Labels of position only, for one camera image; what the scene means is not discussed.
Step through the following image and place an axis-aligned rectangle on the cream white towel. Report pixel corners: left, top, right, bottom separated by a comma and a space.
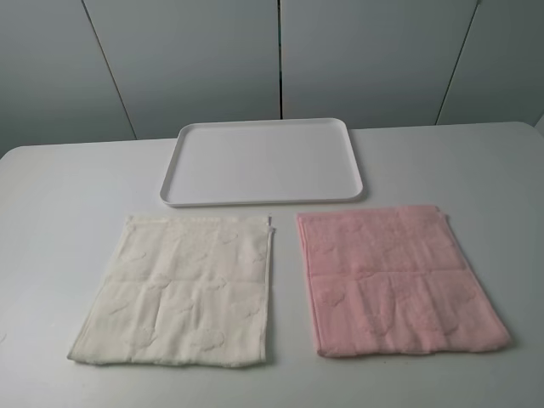
68, 216, 274, 368

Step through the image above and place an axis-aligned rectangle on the pink towel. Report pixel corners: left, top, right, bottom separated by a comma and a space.
297, 205, 511, 358

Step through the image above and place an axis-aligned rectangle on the white rectangular plastic tray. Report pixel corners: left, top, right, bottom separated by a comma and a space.
160, 118, 365, 207

